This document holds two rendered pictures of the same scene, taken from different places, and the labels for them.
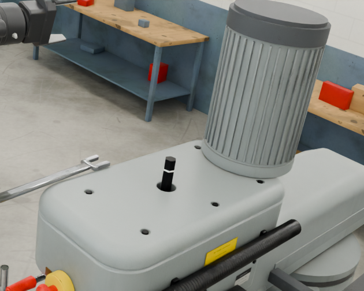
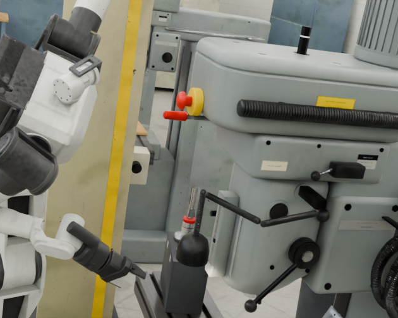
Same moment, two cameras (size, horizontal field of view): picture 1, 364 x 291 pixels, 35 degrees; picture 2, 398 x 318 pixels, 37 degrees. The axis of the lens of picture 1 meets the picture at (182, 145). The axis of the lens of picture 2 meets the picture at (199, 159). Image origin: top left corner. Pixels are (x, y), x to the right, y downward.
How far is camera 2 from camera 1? 0.70 m
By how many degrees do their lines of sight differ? 29
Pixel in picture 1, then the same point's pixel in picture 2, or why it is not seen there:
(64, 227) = (205, 49)
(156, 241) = (266, 57)
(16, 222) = not seen: hidden behind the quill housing
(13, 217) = not seen: hidden behind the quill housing
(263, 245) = (380, 115)
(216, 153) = (360, 48)
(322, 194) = not seen: outside the picture
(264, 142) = not seen: outside the picture
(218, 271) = (324, 110)
